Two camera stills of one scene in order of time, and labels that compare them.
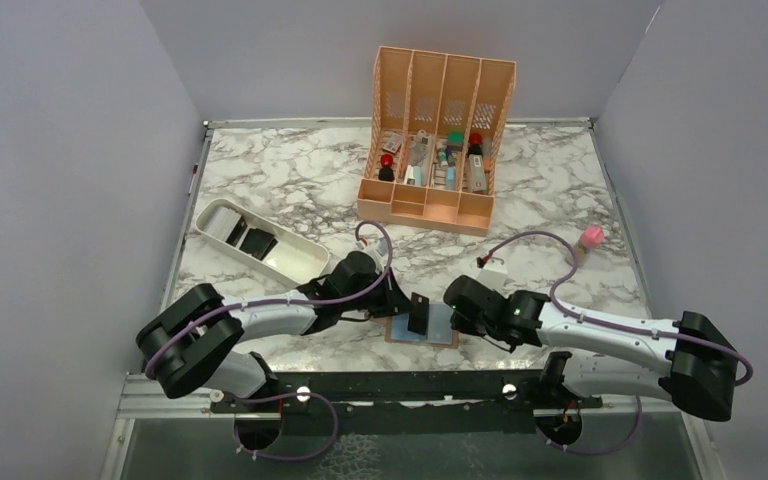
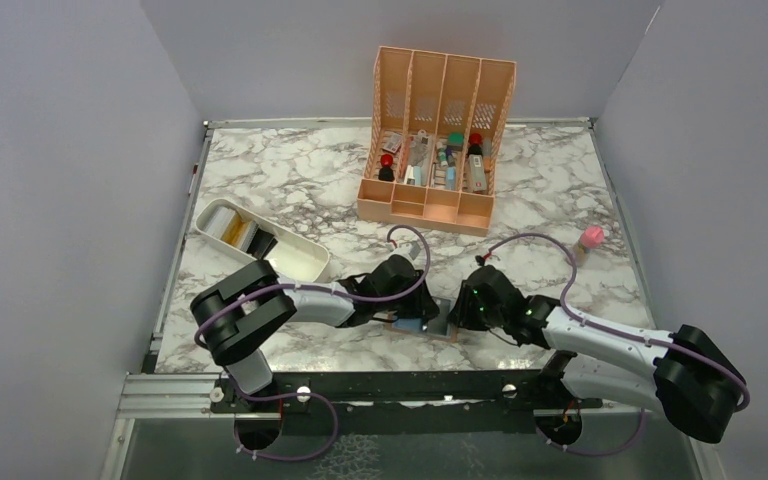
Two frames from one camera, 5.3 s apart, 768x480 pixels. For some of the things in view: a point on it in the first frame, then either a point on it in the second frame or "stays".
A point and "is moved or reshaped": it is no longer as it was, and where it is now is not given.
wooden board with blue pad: [439, 328] is moved or reshaped
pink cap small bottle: [591, 237] stays
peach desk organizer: [437, 124] stays
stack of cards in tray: [229, 225] stays
